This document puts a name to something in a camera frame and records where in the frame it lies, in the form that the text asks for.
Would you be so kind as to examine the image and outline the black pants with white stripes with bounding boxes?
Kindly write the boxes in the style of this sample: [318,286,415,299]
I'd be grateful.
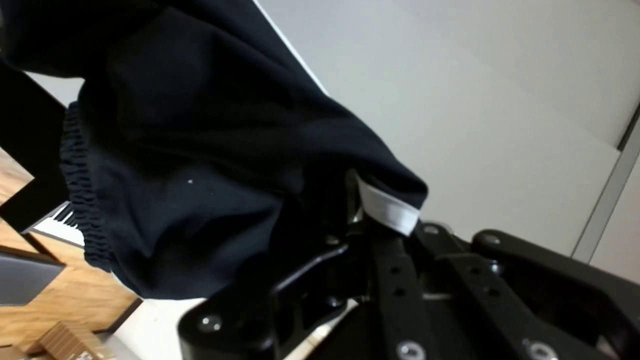
[2,0,429,300]

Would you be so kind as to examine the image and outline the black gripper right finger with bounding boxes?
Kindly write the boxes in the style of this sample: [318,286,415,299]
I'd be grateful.
[373,226,640,360]

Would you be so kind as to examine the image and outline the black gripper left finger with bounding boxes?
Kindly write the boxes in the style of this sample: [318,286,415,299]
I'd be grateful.
[178,224,374,360]

